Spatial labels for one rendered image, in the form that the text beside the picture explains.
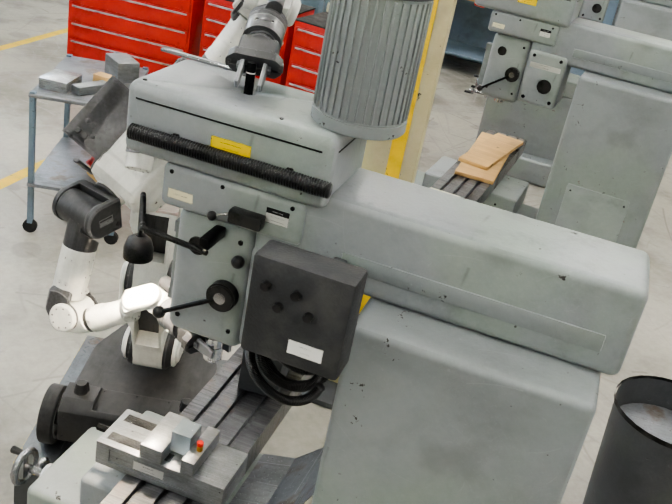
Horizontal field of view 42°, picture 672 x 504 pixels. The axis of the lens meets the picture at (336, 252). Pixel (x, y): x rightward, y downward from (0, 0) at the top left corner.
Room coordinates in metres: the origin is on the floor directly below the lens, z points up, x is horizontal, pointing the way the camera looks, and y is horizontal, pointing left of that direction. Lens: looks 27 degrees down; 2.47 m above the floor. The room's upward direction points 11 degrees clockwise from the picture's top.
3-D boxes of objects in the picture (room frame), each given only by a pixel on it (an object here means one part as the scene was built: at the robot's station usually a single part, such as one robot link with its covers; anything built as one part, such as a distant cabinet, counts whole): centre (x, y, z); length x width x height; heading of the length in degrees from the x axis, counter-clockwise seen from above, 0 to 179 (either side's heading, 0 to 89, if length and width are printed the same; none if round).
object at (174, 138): (1.67, 0.25, 1.79); 0.45 x 0.04 x 0.04; 76
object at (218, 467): (1.73, 0.30, 0.96); 0.35 x 0.15 x 0.11; 76
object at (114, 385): (2.58, 0.57, 0.59); 0.64 x 0.52 x 0.33; 2
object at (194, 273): (1.82, 0.25, 1.47); 0.21 x 0.19 x 0.32; 166
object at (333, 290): (1.42, 0.04, 1.62); 0.20 x 0.09 x 0.21; 76
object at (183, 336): (1.88, 0.32, 1.23); 0.13 x 0.12 x 0.10; 141
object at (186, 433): (1.72, 0.28, 1.02); 0.06 x 0.05 x 0.06; 166
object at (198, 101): (1.82, 0.24, 1.81); 0.47 x 0.26 x 0.16; 76
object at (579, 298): (1.70, -0.23, 1.66); 0.80 x 0.23 x 0.20; 76
